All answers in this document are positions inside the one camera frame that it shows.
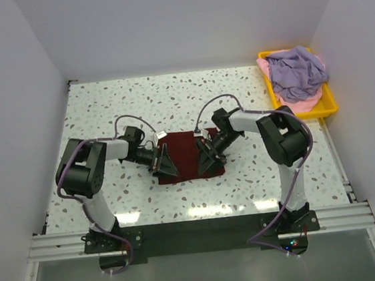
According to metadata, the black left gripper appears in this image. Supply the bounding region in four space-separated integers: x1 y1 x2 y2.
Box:
123 142 179 184

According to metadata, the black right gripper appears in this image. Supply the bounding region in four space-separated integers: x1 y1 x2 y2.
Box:
194 130 246 178

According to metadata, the dark red t shirt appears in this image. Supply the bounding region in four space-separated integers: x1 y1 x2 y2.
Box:
158 131 226 186

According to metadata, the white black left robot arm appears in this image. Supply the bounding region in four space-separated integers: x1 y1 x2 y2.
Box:
55 126 179 254

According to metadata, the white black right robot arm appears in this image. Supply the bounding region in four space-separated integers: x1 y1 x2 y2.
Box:
195 105 314 243

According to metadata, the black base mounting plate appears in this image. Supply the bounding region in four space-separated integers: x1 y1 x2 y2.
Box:
82 206 323 272

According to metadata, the pink t shirt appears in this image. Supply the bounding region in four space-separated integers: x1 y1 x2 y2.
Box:
256 57 323 113

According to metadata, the lavender t shirt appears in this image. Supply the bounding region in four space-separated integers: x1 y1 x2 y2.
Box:
265 46 329 103

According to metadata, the yellow plastic bin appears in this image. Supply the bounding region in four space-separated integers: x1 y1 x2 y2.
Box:
258 43 340 125

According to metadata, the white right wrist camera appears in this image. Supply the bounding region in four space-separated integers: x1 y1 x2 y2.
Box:
194 129 209 140

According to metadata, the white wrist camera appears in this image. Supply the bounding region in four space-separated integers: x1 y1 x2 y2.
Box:
194 129 209 140
153 130 167 147

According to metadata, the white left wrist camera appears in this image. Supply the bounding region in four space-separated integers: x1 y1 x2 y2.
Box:
153 130 167 147

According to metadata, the aluminium extrusion rail frame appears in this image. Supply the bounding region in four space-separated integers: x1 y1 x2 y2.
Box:
25 119 375 281

